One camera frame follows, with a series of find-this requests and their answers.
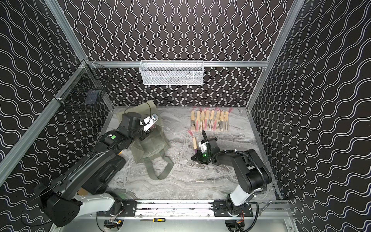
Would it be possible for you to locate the olive green tote bag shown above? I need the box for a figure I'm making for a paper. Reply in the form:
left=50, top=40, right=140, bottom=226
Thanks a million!
left=117, top=100, right=174, bottom=180

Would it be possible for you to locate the folding fan with pink paper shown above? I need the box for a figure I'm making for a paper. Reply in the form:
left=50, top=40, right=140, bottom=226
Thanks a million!
left=195, top=109, right=201, bottom=131

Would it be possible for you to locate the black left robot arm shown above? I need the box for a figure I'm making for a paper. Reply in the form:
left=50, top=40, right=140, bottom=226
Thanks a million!
left=34, top=112, right=159, bottom=227

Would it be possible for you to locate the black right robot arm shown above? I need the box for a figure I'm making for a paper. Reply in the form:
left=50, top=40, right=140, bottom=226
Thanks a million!
left=191, top=138, right=272, bottom=216

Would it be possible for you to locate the horizontal aluminium back bar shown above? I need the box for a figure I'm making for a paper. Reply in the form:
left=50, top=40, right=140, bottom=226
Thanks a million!
left=88, top=61, right=269, bottom=68

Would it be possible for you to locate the left aluminium side bar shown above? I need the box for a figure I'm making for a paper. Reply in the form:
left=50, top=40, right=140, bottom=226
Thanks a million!
left=1, top=65, right=86, bottom=184

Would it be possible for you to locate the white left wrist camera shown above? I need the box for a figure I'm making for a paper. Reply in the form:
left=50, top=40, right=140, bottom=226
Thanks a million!
left=140, top=114, right=159, bottom=132

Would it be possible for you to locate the white wire mesh basket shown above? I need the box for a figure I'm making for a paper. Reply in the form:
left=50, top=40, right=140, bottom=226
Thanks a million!
left=139, top=60, right=205, bottom=86

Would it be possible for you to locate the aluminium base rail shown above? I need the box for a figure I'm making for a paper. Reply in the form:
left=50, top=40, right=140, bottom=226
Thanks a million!
left=98, top=200, right=291, bottom=220

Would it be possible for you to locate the black wire mesh basket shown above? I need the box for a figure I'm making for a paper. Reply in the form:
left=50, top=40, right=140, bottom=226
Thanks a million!
left=57, top=63, right=114, bottom=116

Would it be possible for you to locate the yellow handled screwdriver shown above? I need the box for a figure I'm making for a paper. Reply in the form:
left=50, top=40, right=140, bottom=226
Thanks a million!
left=140, top=218, right=166, bottom=222

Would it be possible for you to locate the aluminium corner frame post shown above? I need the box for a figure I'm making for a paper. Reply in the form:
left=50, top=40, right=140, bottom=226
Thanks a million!
left=45, top=0, right=88, bottom=61

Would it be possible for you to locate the right aluminium frame post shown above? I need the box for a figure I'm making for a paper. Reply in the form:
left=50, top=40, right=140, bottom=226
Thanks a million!
left=247, top=0, right=305, bottom=112

